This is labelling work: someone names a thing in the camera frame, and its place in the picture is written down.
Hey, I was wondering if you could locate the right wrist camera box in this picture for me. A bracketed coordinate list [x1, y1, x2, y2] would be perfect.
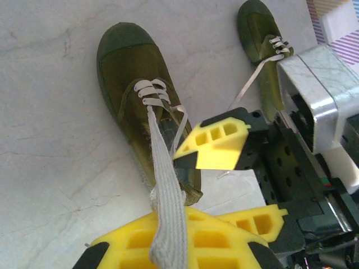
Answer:
[276, 44, 359, 196]

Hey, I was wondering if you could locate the olive shoe with laces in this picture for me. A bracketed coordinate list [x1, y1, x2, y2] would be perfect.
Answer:
[133, 78, 189, 269]

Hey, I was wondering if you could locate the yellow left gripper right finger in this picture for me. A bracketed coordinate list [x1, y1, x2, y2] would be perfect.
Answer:
[183, 207, 284, 269]

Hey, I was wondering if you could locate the white shoelace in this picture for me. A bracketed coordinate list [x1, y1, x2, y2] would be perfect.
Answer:
[226, 35, 290, 112]

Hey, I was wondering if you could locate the olive green canvas shoe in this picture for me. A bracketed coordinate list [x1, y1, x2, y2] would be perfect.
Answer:
[96, 21, 204, 206]
[237, 0, 295, 122]

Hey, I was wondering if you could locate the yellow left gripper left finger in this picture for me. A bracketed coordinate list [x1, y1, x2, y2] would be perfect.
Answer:
[72, 210, 163, 269]

